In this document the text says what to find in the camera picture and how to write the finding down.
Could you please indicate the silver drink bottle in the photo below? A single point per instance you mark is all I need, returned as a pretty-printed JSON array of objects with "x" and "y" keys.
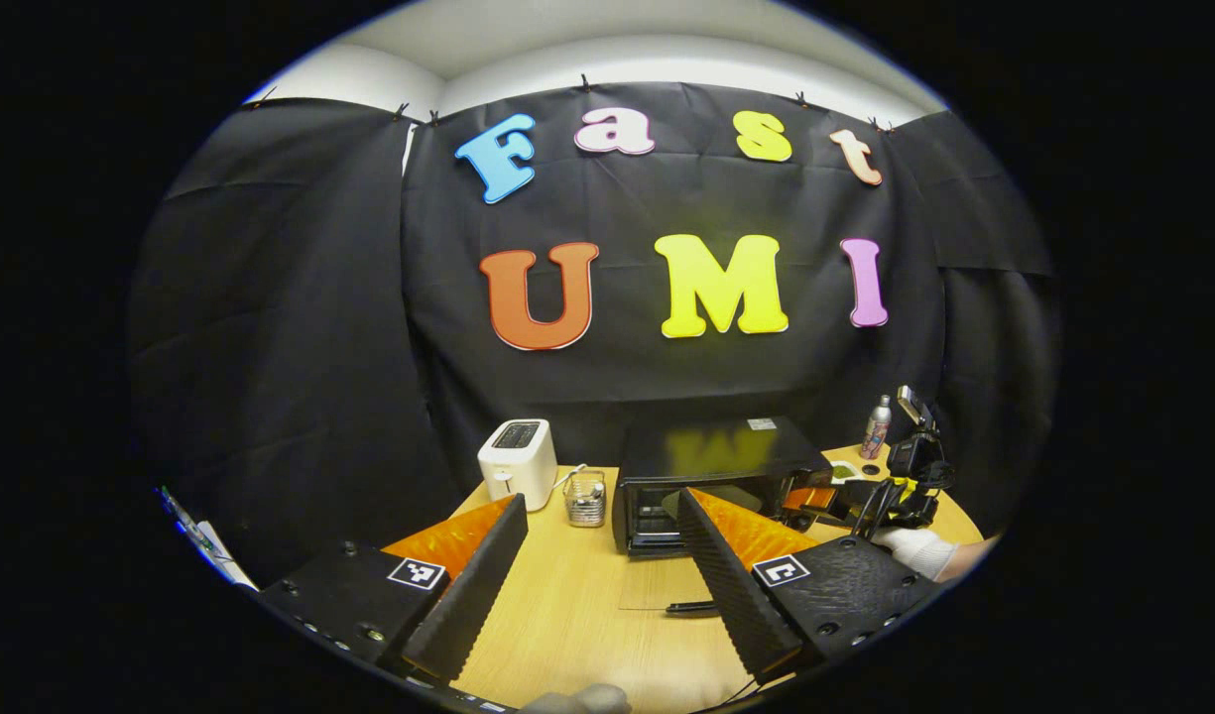
[{"x": 876, "y": 428}]

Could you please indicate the black electric oven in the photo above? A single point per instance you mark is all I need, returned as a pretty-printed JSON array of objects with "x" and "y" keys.
[{"x": 716, "y": 451}]

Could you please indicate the black backdrop cloth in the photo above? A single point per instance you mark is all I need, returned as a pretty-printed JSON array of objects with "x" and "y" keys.
[{"x": 369, "y": 347}]

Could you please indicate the white divided dish with grains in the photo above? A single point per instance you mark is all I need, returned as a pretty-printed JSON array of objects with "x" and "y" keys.
[{"x": 847, "y": 471}]

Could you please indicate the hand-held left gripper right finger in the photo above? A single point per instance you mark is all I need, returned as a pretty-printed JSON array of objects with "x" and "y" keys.
[{"x": 736, "y": 595}]

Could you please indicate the white toaster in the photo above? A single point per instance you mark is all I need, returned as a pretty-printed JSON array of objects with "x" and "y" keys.
[{"x": 518, "y": 464}]

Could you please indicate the clear glass cup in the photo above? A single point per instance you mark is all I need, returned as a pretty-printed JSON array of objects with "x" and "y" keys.
[{"x": 585, "y": 499}]

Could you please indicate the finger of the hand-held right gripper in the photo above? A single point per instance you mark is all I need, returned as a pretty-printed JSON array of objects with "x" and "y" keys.
[{"x": 810, "y": 498}]

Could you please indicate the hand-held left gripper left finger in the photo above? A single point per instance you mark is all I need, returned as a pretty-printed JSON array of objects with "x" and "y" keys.
[{"x": 468, "y": 595}]

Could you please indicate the white paper sheets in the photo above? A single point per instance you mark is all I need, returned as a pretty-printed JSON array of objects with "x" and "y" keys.
[{"x": 202, "y": 540}]

